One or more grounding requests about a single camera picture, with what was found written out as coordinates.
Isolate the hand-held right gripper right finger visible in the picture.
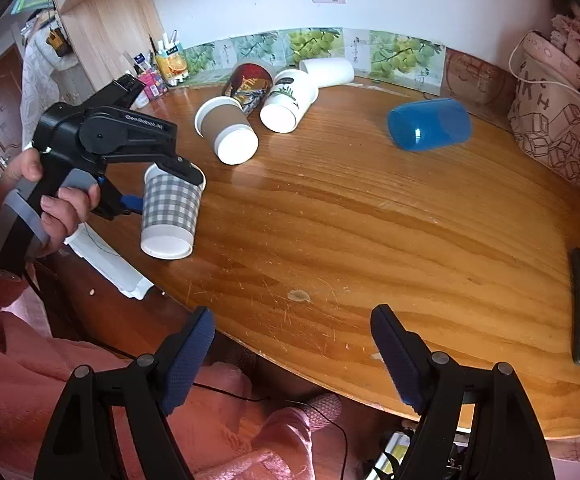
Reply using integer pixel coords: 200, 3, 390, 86
371, 304, 556, 480

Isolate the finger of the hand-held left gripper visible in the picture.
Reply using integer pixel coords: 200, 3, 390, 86
104, 152, 207, 192
90, 178, 144, 222

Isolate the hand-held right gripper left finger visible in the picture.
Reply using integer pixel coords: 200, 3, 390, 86
34, 306, 215, 480

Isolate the grey checkered paper cup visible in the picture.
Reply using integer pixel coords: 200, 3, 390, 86
140, 162, 207, 261

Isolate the brown sleeve paper cup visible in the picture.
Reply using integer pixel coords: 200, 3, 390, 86
194, 96, 259, 166

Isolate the red printed paper cup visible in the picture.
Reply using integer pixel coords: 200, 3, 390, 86
221, 59, 275, 113

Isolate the white leaf print paper cup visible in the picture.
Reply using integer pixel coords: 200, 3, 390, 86
260, 68, 319, 134

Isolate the plain white paper cup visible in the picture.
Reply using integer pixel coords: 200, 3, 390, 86
298, 57, 355, 89

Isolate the blue plastic cup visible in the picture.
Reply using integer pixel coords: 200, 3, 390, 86
387, 99, 472, 152

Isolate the person's left hand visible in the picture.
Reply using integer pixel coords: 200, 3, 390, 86
2, 150, 98, 259

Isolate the pink small box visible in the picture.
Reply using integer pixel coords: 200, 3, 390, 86
137, 67, 169, 99

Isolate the white paper sheet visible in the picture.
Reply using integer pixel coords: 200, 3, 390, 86
64, 232, 153, 301

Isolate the pink knitted slipper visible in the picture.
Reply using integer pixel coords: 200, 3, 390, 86
302, 392, 343, 433

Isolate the orange pen holder box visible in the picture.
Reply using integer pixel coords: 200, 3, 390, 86
155, 30, 191, 87

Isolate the person's pink robe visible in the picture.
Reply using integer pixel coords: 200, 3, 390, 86
0, 310, 321, 480

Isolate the beige printed tote bag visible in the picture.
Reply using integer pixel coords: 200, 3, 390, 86
507, 30, 580, 191

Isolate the metal frame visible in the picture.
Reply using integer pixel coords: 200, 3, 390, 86
365, 427, 417, 480

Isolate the wooden wall cabinet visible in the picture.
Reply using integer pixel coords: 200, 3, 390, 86
47, 0, 167, 97

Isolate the grape print wall border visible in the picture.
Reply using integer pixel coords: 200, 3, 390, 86
180, 27, 446, 86

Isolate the brown wall sticker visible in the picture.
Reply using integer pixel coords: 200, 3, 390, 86
444, 49, 513, 107

